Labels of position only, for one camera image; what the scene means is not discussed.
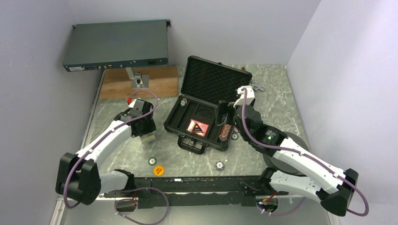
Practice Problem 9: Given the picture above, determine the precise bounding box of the blue playing card deck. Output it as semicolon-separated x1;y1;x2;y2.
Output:
139;132;156;144

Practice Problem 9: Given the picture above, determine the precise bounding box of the row of poker chips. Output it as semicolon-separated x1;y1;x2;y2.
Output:
218;124;232;142

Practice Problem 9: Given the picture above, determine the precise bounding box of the red playing card deck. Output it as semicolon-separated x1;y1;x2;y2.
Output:
186;119;209;137

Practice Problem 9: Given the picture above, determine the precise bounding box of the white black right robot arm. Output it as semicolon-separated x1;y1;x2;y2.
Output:
215;99;364;217

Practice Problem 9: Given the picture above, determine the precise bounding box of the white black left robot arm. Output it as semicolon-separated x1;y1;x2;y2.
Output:
55;99;156;205

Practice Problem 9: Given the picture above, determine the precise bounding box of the black foam-lined poker case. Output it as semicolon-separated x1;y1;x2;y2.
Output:
164;56;252;154

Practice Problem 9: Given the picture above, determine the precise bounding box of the adjustable metal wrench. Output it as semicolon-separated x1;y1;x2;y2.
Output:
251;82;266;92

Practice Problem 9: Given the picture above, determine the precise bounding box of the green poker chip on table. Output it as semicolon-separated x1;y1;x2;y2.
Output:
148;157;157;165

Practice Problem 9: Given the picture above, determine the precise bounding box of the grey foam roll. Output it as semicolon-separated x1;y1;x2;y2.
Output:
263;132;309;177

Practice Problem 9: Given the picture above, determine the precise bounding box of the wooden board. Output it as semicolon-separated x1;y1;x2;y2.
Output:
99;66;178;100

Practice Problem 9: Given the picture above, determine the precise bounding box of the orange round sticker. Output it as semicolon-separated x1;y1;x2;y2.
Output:
153;165;165;176

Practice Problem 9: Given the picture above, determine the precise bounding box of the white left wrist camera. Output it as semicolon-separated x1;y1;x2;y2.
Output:
127;98;145;110

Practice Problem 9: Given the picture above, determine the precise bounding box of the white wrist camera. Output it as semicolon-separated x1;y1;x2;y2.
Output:
127;98;145;110
233;85;255;107

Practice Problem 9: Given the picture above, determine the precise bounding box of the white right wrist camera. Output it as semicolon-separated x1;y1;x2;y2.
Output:
233;85;255;107

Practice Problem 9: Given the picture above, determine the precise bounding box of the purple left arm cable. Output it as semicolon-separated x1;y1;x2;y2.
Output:
63;90;170;225

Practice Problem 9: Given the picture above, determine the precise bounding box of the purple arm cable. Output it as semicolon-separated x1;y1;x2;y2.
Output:
241;88;370;217
63;90;170;225

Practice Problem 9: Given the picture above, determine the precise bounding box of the metal stand bracket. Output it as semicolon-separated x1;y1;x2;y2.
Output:
125;67;149;89

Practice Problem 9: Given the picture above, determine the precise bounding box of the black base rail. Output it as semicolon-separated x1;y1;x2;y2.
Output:
104;175;274;209

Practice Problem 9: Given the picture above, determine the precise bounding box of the grey rack network switch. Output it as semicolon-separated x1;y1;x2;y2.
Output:
62;19;171;72

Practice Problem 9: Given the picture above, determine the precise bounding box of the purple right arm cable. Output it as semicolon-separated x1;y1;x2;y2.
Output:
241;88;370;217

